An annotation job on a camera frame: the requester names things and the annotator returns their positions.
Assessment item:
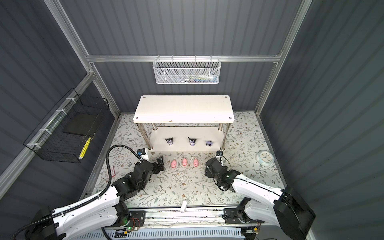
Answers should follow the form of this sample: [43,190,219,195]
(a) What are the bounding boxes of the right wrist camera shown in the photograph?
[216,151,224,165]

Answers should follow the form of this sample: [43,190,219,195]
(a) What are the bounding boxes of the black cable conduit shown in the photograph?
[10,144,142,240]

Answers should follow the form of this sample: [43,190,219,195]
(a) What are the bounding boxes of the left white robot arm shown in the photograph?
[25,156,165,240]

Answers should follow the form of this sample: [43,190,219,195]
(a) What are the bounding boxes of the white round clock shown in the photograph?
[256,150,275,166]

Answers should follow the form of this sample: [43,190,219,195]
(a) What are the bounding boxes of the yellow marker in basket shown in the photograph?
[79,137,92,160]

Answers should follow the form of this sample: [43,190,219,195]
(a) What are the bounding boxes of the white two-tier shelf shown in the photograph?
[133,95,235,153]

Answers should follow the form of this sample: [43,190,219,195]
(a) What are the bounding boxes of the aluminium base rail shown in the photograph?
[98,205,301,240]

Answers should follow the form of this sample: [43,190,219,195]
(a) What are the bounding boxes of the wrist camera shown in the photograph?
[216,151,224,165]
[137,148,150,162]

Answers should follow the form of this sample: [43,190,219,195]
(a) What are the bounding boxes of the white wire wall basket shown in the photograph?
[153,60,222,85]

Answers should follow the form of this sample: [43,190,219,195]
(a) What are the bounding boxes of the red white card pack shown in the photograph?
[111,166,116,178]

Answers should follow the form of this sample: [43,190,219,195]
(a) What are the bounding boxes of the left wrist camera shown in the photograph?
[137,148,150,162]

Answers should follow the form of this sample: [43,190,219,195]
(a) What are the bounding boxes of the tubes in white basket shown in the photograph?
[179,74,219,84]

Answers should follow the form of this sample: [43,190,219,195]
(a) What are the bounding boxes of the black wire wall basket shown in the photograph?
[24,91,110,164]

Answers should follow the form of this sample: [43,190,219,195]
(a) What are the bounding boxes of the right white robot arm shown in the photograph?
[205,158,316,240]

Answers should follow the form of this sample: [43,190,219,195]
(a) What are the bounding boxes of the black purple figurine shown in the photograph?
[165,138,174,146]
[188,138,197,147]

